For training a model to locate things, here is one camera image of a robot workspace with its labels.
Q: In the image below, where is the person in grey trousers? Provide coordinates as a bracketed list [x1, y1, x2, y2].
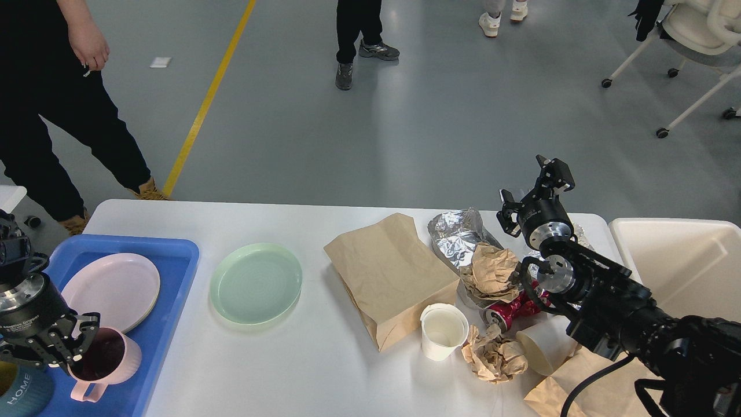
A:
[478, 1, 529, 39]

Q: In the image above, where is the crushed red can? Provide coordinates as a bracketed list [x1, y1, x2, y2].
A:
[481, 290, 542, 333]

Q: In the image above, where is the brown paper bag lower right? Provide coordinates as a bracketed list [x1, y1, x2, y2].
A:
[524, 347, 657, 416]

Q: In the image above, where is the person in grey sneakers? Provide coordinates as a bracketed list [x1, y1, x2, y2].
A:
[335, 1, 400, 92]

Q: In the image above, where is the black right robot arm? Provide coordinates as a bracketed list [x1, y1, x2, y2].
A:
[497, 155, 740, 416]

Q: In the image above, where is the white office chair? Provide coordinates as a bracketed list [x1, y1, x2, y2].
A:
[600, 1, 740, 139]

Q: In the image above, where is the brown paper bag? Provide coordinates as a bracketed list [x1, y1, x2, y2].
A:
[524, 347, 657, 416]
[324, 213, 460, 353]

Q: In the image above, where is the crumpled aluminium foil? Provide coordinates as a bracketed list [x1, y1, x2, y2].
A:
[428, 207, 503, 273]

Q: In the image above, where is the white paper cup upright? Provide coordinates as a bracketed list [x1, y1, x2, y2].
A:
[419, 303, 469, 361]

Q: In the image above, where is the crumpled brown paper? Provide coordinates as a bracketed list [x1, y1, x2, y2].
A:
[461, 325, 529, 385]
[460, 242, 521, 306]

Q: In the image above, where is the green plate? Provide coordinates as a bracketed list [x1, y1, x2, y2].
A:
[209, 243, 303, 325]

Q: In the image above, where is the blue plastic tray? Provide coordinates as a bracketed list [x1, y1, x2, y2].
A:
[41, 234, 199, 416]

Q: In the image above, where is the crumpled brown paper upper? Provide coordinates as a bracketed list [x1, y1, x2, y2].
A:
[460, 242, 521, 306]

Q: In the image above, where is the person in tan boots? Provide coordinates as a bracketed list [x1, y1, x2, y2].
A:
[1, 1, 167, 236]

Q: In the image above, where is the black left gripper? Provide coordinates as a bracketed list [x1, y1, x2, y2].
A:
[1, 272, 101, 368]

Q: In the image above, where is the blue-grey HOME mug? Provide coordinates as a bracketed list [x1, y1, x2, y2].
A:
[1, 362, 56, 416]

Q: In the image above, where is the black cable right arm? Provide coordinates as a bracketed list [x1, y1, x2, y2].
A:
[559, 354, 634, 417]

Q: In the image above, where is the white plastic bin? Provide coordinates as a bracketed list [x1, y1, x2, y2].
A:
[609, 217, 740, 321]

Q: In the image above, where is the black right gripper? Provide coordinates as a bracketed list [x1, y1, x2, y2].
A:
[497, 154, 576, 251]

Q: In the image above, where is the pink mug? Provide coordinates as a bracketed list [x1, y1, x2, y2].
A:
[71, 327, 142, 402]

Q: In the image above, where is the pink plate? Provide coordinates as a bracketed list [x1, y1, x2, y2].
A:
[61, 253, 160, 334]

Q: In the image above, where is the crumpled brown paper lower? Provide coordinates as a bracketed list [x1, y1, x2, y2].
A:
[461, 325, 529, 385]

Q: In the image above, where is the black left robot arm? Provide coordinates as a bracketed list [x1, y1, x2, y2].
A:
[1, 211, 100, 374]

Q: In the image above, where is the white side table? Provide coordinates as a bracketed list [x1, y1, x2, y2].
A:
[1, 185, 42, 229]

